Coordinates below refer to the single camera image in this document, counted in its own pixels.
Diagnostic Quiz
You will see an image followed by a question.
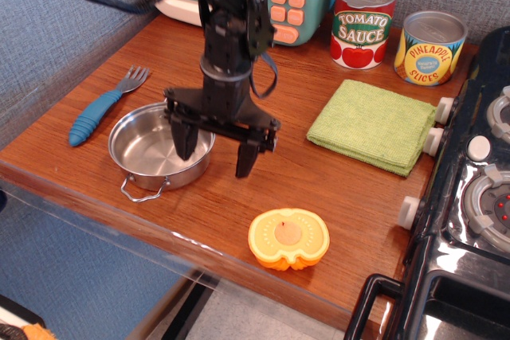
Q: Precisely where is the white stove knob middle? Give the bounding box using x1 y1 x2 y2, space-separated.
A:
422 127 444 157

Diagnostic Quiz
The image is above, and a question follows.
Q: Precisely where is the white stove knob rear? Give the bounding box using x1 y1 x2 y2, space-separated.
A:
434 97 455 125

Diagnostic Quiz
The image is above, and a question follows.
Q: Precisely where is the tomato sauce can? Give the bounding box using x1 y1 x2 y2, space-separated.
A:
330 0 397 69

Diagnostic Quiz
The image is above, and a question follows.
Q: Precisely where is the white stove knob front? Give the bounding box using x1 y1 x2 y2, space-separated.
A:
397 196 421 230

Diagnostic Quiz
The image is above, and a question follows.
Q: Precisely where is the stainless steel pot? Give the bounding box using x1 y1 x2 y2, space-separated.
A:
108 102 215 203

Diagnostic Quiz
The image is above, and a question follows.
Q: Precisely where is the green folded cloth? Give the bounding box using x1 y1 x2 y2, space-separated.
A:
307 80 436 178

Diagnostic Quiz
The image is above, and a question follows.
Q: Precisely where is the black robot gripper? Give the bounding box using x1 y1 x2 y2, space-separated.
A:
164 75 281 178

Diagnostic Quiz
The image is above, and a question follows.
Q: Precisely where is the blue handled fork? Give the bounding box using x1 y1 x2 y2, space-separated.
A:
69 65 150 147

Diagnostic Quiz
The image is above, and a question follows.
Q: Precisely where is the black toy stove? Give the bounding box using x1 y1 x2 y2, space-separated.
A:
345 27 509 339

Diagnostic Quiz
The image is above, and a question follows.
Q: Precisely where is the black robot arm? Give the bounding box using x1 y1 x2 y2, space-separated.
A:
164 0 281 178

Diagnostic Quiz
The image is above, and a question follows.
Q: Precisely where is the pineapple slices can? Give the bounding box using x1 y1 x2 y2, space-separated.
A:
394 10 468 87

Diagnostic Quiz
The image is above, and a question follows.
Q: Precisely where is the orange toy pumpkin half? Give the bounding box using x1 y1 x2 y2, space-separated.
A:
248 208 330 271

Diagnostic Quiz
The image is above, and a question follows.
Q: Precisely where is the white stove knob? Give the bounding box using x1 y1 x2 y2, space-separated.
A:
397 196 421 230
434 97 455 125
422 127 444 157

